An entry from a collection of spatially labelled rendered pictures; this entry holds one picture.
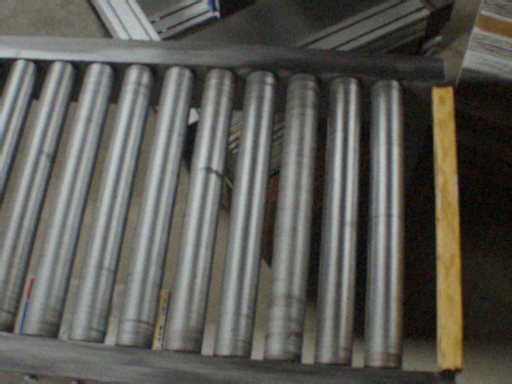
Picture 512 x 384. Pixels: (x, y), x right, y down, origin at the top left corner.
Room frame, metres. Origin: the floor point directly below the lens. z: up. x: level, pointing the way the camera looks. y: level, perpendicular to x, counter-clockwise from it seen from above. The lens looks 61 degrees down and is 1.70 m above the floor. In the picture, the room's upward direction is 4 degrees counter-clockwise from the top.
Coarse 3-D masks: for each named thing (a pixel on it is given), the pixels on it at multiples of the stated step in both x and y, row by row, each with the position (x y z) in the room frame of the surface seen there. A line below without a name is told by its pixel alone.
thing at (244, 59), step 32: (128, 64) 0.73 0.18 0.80; (160, 64) 0.72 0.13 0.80; (192, 64) 0.72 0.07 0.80; (224, 64) 0.71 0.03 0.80; (256, 64) 0.71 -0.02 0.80; (288, 64) 0.70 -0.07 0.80; (320, 64) 0.70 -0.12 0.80; (352, 64) 0.70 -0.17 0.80; (384, 64) 0.69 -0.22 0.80; (416, 64) 0.69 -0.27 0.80; (0, 96) 0.77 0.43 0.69; (320, 96) 0.68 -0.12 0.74; (416, 96) 0.66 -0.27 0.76
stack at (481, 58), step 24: (504, 0) 0.91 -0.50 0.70; (480, 48) 0.92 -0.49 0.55; (504, 48) 0.89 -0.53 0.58; (480, 72) 0.91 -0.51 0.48; (504, 72) 0.88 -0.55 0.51; (504, 96) 0.88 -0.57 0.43; (456, 120) 0.92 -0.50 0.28; (480, 120) 0.90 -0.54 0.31; (504, 120) 0.87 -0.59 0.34; (456, 144) 0.91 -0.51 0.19; (480, 144) 0.88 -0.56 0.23; (504, 144) 0.86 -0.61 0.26; (432, 168) 0.92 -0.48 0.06; (480, 168) 0.88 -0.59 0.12; (480, 192) 0.86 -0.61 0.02
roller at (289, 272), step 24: (288, 96) 0.65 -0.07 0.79; (312, 96) 0.64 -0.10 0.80; (288, 120) 0.61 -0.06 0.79; (312, 120) 0.60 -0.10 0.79; (288, 144) 0.56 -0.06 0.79; (312, 144) 0.56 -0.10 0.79; (288, 168) 0.52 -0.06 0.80; (312, 168) 0.52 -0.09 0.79; (288, 192) 0.48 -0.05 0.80; (312, 192) 0.49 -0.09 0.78; (288, 216) 0.44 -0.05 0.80; (288, 240) 0.41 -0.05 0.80; (288, 264) 0.37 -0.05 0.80; (288, 288) 0.34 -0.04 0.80; (288, 312) 0.31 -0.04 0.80; (288, 336) 0.27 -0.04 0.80; (288, 360) 0.24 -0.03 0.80
